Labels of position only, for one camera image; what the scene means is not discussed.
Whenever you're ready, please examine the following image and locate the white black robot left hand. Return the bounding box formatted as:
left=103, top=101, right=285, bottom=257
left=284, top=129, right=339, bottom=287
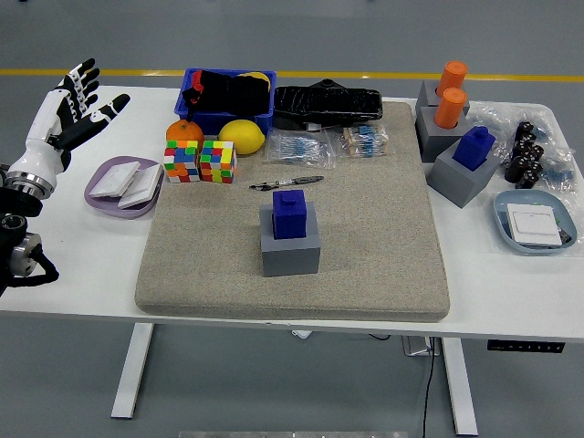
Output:
left=6, top=57, right=132, bottom=188

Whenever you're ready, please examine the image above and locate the blue square seal with knob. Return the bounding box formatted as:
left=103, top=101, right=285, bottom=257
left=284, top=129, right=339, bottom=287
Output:
left=451, top=125, right=496, bottom=172
left=271, top=189, right=308, bottom=241

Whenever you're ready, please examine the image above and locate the grey seal holder block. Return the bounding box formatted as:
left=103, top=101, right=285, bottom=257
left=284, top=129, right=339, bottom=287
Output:
left=415, top=80, right=471, bottom=115
left=413, top=106, right=467, bottom=163
left=427, top=139, right=501, bottom=210
left=258, top=203, right=321, bottom=277

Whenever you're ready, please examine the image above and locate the orange cylinder seal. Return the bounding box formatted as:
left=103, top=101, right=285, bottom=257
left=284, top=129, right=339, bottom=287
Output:
left=433, top=87, right=468, bottom=130
left=437, top=60, right=469, bottom=92

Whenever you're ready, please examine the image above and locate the purple tray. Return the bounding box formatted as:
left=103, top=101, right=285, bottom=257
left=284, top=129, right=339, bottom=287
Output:
left=83, top=155, right=165, bottom=221

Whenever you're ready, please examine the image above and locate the multicolour puzzle cube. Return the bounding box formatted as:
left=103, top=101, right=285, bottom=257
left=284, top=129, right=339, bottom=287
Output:
left=162, top=139, right=202, bottom=184
left=198, top=139, right=238, bottom=184

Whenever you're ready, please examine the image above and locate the orange fruit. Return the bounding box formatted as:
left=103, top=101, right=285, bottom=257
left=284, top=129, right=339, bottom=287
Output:
left=165, top=120, right=205, bottom=147

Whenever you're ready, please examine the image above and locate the blue plastic bin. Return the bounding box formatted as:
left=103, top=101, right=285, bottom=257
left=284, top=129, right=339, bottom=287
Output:
left=173, top=68, right=278, bottom=136

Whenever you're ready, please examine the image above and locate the black cloth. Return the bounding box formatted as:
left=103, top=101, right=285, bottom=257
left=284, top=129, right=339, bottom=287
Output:
left=182, top=68, right=271, bottom=115

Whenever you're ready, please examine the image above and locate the yellow lemon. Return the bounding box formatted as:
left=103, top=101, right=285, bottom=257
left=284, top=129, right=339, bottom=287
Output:
left=217, top=120, right=266, bottom=155

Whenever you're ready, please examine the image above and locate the white table leg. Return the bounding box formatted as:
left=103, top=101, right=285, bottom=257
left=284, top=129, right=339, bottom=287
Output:
left=440, top=337, right=479, bottom=437
left=110, top=322, right=155, bottom=420

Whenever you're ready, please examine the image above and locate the clear bag of resistors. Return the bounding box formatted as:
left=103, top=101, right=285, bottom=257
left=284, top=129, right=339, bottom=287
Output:
left=328, top=123, right=391, bottom=160
left=263, top=128, right=338, bottom=171

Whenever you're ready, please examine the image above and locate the black marker pen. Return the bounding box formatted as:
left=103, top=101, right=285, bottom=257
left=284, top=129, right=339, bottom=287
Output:
left=248, top=175, right=326, bottom=192

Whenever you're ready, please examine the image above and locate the grey-brown fabric mat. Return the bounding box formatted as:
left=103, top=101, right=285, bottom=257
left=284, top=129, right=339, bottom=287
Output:
left=134, top=100, right=452, bottom=323

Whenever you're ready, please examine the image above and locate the grey box under table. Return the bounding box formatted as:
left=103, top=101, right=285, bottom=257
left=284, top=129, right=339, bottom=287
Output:
left=401, top=336, right=442, bottom=357

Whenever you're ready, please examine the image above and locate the blue-grey tray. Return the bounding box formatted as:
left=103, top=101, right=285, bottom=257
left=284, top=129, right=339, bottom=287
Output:
left=493, top=189, right=578, bottom=255

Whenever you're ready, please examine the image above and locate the black capacitors cluster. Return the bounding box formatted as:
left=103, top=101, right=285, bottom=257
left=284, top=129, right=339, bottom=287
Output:
left=504, top=120, right=546, bottom=190

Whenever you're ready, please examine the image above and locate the black table control panel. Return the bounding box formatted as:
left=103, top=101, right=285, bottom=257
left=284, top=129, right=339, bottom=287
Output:
left=485, top=339, right=566, bottom=354

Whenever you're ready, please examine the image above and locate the white wall switch panel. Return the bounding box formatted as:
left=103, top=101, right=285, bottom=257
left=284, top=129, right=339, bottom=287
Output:
left=506, top=203, right=562, bottom=247
left=117, top=163, right=164, bottom=211
left=89, top=162, right=141, bottom=199

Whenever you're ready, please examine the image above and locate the red strap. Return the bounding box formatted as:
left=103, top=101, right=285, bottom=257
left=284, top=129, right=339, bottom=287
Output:
left=189, top=71, right=203, bottom=109

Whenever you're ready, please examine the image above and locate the black power cable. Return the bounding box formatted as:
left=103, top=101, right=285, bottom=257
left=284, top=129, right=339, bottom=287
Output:
left=422, top=337, right=438, bottom=438

